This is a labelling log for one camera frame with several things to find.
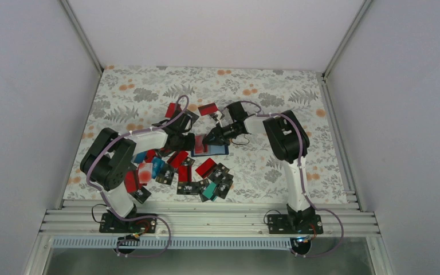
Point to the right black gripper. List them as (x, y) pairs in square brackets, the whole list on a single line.
[(219, 137)]

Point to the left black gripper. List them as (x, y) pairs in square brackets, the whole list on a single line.
[(189, 146)]

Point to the blue card holder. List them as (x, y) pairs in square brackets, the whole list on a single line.
[(213, 151)]

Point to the red card cluster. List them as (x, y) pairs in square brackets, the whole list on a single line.
[(200, 147), (177, 158)]

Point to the teal card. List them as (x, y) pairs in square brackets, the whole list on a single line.
[(208, 192)]

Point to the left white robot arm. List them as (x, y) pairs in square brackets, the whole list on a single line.
[(109, 158)]

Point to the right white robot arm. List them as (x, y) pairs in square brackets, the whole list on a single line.
[(289, 143)]

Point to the red card far left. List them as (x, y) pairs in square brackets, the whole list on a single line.
[(172, 108)]

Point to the red black stripe card far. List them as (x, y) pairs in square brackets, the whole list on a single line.
[(207, 109)]

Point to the red card centre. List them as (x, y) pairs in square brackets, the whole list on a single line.
[(206, 168)]

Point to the blue card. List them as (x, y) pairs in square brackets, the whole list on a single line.
[(157, 164)]

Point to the black VIP card right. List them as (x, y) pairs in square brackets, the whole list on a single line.
[(222, 189)]

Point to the black vip card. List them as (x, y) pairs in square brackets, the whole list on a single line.
[(222, 189), (188, 188)]

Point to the white red spot card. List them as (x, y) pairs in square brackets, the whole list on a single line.
[(144, 173)]

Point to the black VIP card front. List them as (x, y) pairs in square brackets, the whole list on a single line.
[(188, 188)]

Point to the black card near base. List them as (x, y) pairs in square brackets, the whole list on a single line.
[(141, 195)]

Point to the floral table mat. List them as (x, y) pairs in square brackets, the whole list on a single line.
[(133, 97)]

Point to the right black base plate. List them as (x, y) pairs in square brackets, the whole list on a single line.
[(280, 224)]

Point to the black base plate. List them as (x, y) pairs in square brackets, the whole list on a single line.
[(280, 224), (111, 224)]

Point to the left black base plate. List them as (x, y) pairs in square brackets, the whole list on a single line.
[(111, 224)]

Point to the aluminium rail frame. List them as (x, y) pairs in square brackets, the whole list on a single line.
[(209, 219)]

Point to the grey perforated cable duct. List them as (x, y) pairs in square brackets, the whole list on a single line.
[(248, 243)]

